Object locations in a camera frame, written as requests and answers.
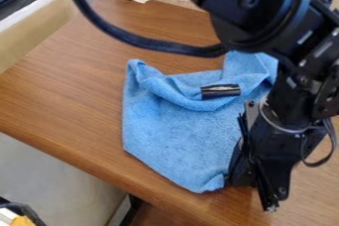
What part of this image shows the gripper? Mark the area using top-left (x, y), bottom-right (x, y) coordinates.
top-left (226, 99), bottom-right (331, 213)

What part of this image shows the blue cloth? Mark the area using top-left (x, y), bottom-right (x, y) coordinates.
top-left (121, 50), bottom-right (282, 194)

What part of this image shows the black cable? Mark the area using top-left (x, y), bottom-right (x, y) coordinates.
top-left (57, 0), bottom-right (231, 58)

